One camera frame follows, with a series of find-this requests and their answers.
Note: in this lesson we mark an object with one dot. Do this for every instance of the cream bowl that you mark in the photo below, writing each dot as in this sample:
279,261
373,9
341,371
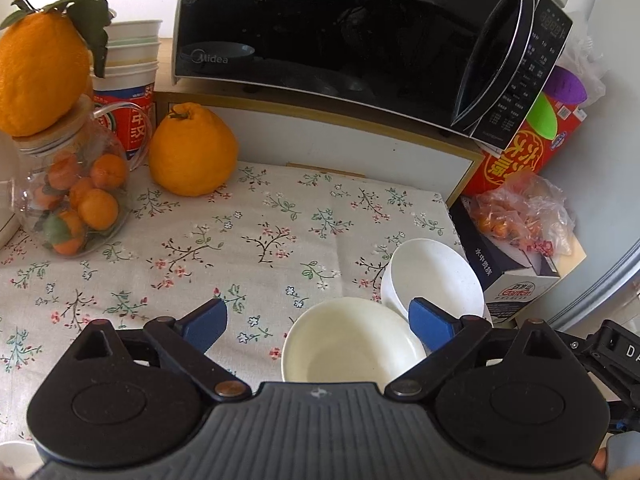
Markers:
349,340

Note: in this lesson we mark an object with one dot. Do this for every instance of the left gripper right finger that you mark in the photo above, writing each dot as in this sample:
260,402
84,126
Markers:
452,342

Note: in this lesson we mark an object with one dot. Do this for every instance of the floral tablecloth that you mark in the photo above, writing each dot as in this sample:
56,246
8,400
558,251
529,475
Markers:
271,243

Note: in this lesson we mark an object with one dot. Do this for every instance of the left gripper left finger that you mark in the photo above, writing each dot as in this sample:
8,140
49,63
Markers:
181,346

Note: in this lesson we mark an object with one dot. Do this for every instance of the glass jar of tangerines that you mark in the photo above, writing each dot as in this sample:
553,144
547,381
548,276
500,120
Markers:
70,190

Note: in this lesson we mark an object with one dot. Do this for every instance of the black microwave oven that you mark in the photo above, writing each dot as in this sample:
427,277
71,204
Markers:
471,67

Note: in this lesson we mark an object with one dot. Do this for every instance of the dark cardboard box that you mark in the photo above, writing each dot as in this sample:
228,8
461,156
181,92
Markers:
510,279

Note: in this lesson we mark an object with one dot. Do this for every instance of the silver refrigerator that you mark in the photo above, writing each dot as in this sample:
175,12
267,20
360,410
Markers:
623,271

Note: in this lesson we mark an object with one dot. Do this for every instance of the stacked instant noodle cups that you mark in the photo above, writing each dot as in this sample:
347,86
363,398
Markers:
129,77

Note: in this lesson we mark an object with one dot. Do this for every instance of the white porcelain bowl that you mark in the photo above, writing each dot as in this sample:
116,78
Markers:
423,268

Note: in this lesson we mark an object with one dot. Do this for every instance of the large orange on table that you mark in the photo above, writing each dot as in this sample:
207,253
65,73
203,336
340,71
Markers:
192,152

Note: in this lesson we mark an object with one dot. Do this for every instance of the person's right hand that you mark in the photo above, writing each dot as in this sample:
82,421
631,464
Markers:
620,458

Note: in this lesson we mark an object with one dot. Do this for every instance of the large orange on jar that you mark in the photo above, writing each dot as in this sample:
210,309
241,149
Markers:
47,58

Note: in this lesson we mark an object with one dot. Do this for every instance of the red gift box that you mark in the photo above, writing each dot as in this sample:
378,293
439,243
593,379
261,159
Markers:
553,119

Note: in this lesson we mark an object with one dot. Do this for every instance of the plastic bag of tangerines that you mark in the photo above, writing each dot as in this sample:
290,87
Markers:
526,211

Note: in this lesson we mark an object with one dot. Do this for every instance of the white air fryer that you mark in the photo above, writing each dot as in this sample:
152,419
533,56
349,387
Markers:
8,171

